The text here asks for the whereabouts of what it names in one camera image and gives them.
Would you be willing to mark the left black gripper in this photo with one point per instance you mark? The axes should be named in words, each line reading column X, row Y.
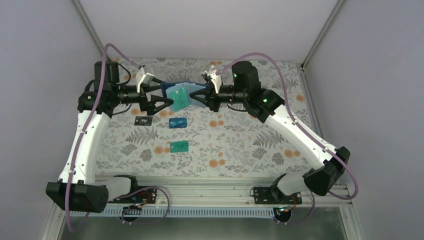
column 148, row 106

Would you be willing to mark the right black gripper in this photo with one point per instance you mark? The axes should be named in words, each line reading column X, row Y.
column 210, row 97

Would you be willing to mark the blue card holder wallet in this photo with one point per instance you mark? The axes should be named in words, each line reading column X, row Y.
column 168, row 86

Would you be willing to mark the black credit card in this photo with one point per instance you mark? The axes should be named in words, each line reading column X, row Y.
column 143, row 121

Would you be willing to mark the green credit card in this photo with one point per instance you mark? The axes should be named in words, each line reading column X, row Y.
column 179, row 146
column 180, row 99

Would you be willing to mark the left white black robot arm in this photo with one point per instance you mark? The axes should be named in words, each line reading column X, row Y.
column 76, row 188

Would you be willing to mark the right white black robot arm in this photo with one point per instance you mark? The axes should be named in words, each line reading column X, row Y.
column 327, row 161

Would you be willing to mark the floral patterned table mat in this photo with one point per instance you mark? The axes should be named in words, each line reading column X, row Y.
column 227, row 143

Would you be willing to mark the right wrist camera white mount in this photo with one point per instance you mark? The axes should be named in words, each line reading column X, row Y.
column 209, row 74

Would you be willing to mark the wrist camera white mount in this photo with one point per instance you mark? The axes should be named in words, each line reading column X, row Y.
column 209, row 74
column 143, row 77

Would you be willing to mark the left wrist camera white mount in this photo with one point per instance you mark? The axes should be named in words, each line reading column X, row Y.
column 143, row 77

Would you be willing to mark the aluminium rail frame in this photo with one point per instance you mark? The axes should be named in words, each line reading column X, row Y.
column 225, row 192

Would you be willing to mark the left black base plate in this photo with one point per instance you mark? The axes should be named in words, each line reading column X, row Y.
column 147, row 196

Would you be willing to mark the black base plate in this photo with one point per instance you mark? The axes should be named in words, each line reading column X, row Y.
column 263, row 196
column 147, row 196

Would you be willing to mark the grey slotted cable duct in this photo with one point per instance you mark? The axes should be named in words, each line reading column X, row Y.
column 202, row 212

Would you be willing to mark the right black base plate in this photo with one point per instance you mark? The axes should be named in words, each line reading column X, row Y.
column 263, row 196

